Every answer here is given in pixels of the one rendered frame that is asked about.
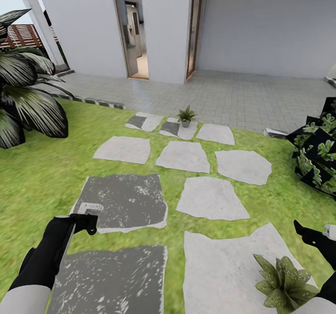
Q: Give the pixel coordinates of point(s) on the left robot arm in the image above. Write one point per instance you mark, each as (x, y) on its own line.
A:
(31, 290)

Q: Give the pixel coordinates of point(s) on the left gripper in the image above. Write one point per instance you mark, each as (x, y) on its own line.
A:
(88, 221)

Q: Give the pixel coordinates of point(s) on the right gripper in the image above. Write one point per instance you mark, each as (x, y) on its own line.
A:
(315, 238)

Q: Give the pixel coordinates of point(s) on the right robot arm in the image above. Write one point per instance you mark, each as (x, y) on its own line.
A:
(325, 301)

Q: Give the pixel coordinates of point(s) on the fixed window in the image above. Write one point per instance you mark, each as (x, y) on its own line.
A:
(130, 14)

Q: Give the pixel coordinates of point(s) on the pot plant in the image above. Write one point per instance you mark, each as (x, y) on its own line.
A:
(285, 287)
(186, 117)

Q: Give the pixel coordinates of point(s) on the insectifuge atomizer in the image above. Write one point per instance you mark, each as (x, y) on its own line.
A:
(92, 232)

